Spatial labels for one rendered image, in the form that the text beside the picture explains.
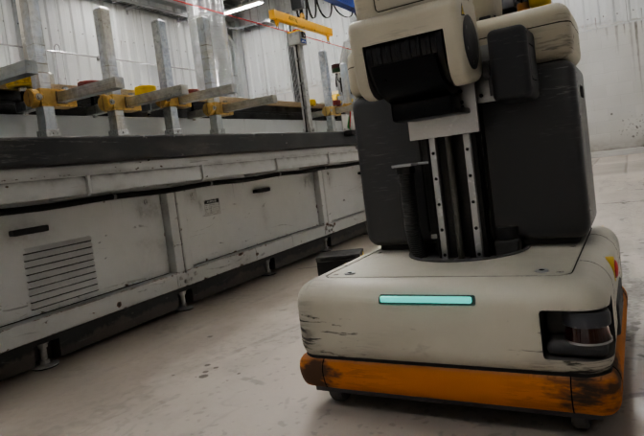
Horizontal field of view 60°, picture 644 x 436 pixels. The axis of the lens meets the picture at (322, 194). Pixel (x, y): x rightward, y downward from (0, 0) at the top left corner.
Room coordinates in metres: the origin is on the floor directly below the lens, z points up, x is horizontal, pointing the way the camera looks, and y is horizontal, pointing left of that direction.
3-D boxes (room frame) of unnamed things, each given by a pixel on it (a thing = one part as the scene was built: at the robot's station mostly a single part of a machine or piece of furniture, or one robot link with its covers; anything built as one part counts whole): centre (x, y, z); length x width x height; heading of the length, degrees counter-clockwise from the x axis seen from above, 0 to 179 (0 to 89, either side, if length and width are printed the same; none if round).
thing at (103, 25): (1.81, 0.63, 0.88); 0.04 x 0.04 x 0.48; 61
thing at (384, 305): (1.32, -0.33, 0.16); 0.67 x 0.64 x 0.25; 150
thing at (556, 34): (1.40, -0.38, 0.59); 0.55 x 0.34 x 0.83; 60
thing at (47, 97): (1.62, 0.74, 0.81); 0.14 x 0.06 x 0.05; 151
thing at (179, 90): (1.83, 0.57, 0.81); 0.43 x 0.03 x 0.04; 61
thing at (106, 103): (1.83, 0.62, 0.81); 0.14 x 0.06 x 0.05; 151
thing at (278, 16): (8.41, -0.05, 2.65); 1.71 x 0.09 x 0.32; 151
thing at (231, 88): (2.04, 0.44, 0.83); 0.43 x 0.03 x 0.04; 61
